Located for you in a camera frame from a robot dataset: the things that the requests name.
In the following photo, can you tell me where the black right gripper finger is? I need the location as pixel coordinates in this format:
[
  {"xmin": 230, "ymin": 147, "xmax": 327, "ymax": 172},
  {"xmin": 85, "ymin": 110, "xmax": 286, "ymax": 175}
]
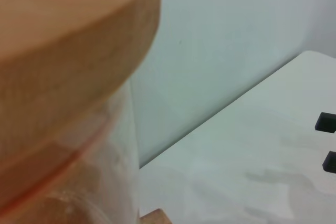
[
  {"xmin": 322, "ymin": 151, "xmax": 336, "ymax": 174},
  {"xmin": 314, "ymin": 112, "xmax": 336, "ymax": 134}
]

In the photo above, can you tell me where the wooden dispenser stand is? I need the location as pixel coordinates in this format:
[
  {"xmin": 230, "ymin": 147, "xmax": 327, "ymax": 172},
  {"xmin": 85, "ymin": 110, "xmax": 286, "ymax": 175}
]
[{"xmin": 140, "ymin": 208, "xmax": 172, "ymax": 224}]

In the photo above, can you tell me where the glass water dispenser jar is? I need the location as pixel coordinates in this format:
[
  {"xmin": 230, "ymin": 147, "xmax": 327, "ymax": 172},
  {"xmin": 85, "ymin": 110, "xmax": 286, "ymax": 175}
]
[{"xmin": 0, "ymin": 77, "xmax": 140, "ymax": 224}]

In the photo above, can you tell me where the round bamboo jar lid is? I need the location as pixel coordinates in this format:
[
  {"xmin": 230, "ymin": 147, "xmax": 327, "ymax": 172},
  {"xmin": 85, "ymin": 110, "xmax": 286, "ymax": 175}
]
[{"xmin": 0, "ymin": 0, "xmax": 162, "ymax": 210}]

